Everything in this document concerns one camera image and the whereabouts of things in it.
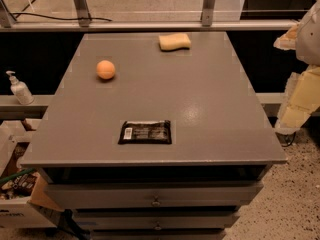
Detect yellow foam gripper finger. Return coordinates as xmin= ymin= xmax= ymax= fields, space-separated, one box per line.
xmin=274 ymin=65 xmax=320 ymax=135
xmin=273 ymin=24 xmax=299 ymax=50

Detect black rxbar chocolate wrapper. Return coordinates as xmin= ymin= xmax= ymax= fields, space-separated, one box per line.
xmin=118 ymin=120 xmax=172 ymax=145

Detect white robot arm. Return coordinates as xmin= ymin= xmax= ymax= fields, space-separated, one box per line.
xmin=273 ymin=1 xmax=320 ymax=135

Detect yellow sponge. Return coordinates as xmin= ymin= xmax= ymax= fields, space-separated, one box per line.
xmin=159 ymin=33 xmax=191 ymax=51

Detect top grey drawer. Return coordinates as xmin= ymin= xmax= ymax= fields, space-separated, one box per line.
xmin=45 ymin=182 xmax=263 ymax=209

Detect grey drawer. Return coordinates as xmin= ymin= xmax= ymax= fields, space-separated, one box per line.
xmin=73 ymin=210 xmax=239 ymax=230
xmin=45 ymin=182 xmax=263 ymax=209

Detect middle grey drawer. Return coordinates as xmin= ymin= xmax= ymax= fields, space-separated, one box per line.
xmin=73 ymin=210 xmax=239 ymax=230

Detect grey drawer cabinet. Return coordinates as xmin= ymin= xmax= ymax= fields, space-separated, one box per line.
xmin=22 ymin=32 xmax=285 ymax=240

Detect orange ball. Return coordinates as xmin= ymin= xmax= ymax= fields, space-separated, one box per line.
xmin=96 ymin=60 xmax=115 ymax=80

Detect white pump bottle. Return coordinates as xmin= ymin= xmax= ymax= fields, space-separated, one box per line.
xmin=6 ymin=71 xmax=34 ymax=105

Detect white cardboard box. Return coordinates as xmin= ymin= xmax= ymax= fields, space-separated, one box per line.
xmin=0 ymin=121 xmax=56 ymax=228

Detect black floor cable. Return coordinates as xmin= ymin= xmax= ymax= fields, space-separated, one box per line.
xmin=279 ymin=132 xmax=298 ymax=148

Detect metal frame rail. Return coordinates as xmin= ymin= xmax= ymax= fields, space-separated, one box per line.
xmin=1 ymin=0 xmax=298 ymax=32

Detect black cable on rail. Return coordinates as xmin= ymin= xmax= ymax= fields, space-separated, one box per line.
xmin=0 ymin=0 xmax=114 ymax=23

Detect green hose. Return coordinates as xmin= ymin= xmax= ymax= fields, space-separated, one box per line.
xmin=0 ymin=167 xmax=36 ymax=186

